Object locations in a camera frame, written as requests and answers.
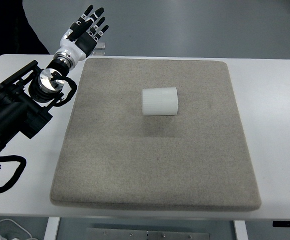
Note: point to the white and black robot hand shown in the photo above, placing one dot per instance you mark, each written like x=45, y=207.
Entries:
x=82, y=37

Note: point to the white ribbed cup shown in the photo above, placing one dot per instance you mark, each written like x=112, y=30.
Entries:
x=159, y=101

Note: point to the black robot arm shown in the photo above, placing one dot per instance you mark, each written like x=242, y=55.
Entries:
x=27, y=96

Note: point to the dark object at left edge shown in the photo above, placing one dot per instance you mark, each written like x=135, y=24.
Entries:
x=16, y=34

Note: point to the grey felt mat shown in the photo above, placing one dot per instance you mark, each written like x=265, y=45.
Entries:
x=114, y=157

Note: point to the white table leg left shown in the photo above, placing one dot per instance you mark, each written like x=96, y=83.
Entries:
x=52, y=228

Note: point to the white table leg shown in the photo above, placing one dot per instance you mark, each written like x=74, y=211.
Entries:
x=240, y=230
x=52, y=228

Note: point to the white table leg right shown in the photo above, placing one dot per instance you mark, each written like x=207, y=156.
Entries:
x=240, y=230

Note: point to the black desk control panel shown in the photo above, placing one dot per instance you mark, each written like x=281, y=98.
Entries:
x=281, y=224

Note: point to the clear bracket at table edge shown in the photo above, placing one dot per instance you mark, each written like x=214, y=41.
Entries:
x=99, y=50

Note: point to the grey metal base plate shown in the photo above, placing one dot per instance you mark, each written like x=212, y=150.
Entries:
x=130, y=234

